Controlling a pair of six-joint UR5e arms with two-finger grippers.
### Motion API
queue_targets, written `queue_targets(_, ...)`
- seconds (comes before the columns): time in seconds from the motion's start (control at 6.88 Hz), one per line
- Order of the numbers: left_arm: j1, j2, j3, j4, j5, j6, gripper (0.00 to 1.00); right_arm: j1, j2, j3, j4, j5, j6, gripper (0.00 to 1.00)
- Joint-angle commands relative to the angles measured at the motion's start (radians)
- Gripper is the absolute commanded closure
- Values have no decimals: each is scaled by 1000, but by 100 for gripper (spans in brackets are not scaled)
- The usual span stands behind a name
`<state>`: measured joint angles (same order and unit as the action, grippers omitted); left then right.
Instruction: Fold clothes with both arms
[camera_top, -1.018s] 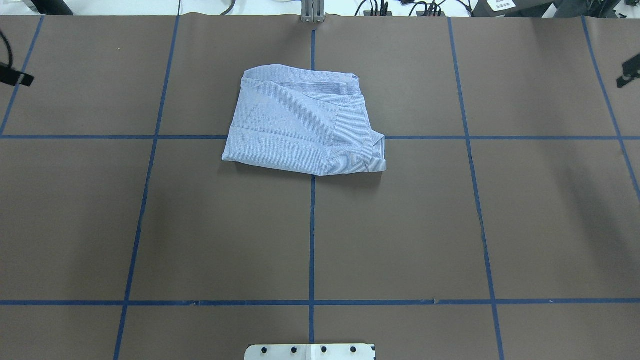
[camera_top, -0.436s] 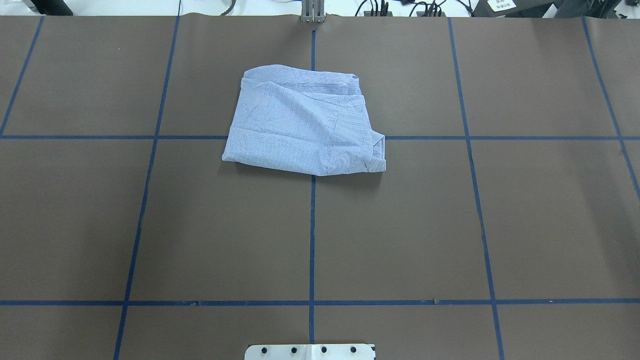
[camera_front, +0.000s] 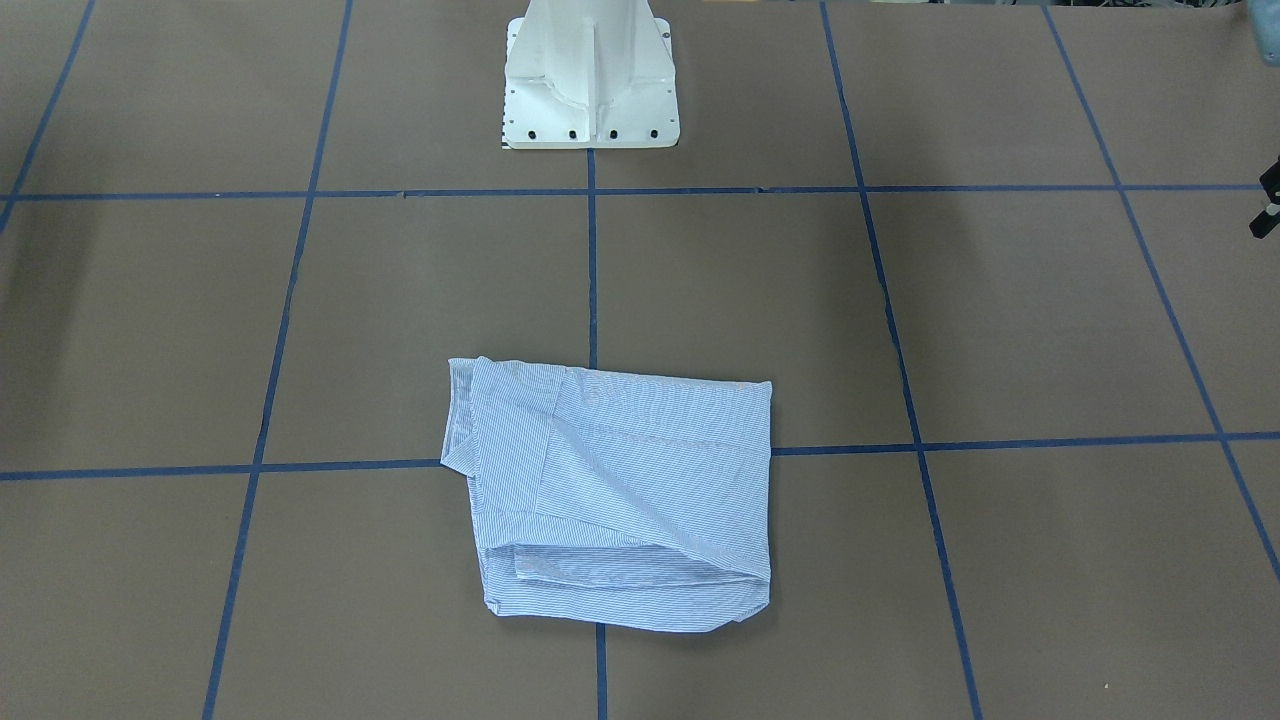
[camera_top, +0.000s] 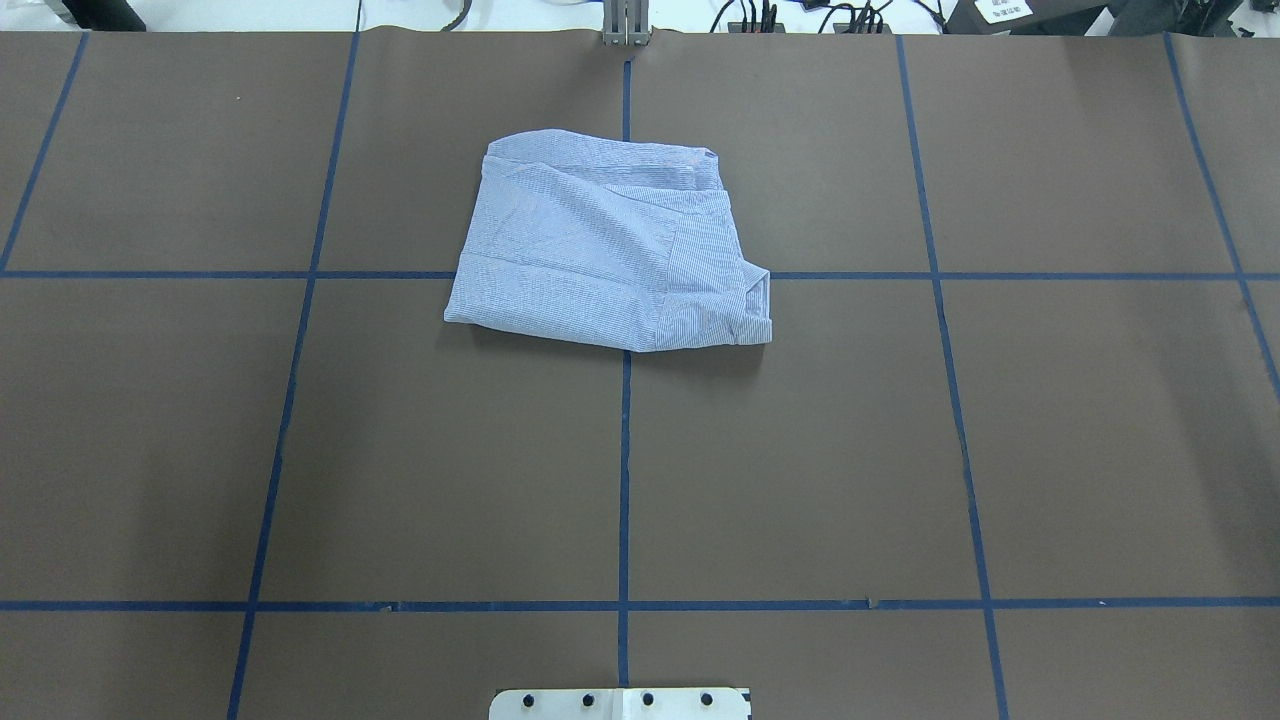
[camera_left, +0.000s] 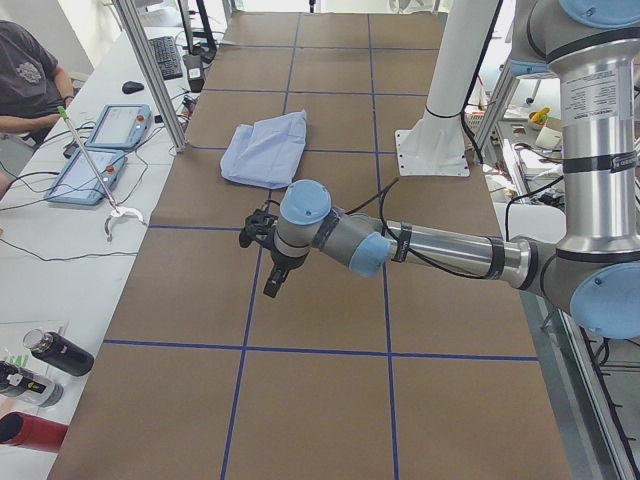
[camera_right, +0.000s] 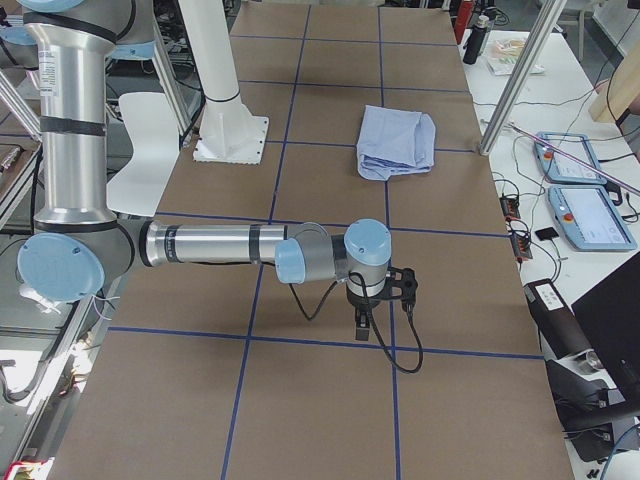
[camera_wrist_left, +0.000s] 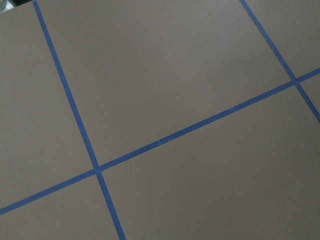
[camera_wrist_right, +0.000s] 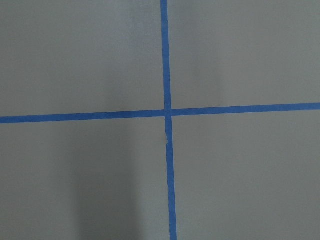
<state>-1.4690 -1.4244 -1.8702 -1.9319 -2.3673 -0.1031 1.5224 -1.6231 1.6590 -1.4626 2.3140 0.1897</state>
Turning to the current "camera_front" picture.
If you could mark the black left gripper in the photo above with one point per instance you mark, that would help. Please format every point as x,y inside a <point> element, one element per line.
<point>1270,203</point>

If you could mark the blue striped button shirt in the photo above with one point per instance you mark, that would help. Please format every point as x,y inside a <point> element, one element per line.
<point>606,497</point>

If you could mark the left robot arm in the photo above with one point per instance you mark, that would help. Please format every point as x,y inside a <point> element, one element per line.
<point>1265,24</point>

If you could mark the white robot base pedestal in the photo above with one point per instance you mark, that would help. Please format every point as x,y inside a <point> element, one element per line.
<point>590,75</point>

